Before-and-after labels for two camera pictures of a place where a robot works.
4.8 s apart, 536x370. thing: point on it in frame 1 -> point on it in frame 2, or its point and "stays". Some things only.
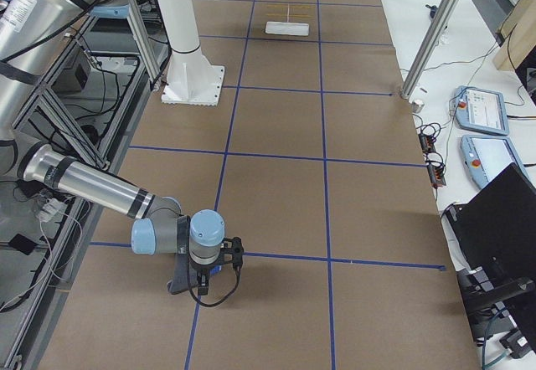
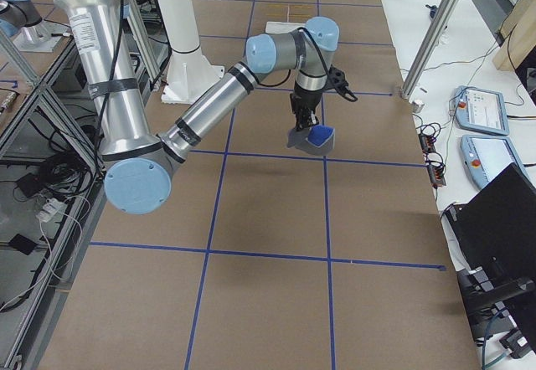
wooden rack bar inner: [293, 15] stays
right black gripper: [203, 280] -> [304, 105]
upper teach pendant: [481, 110] stays
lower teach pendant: [486, 156] stays
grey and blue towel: [184, 278] -> [317, 140]
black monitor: [494, 234] stays
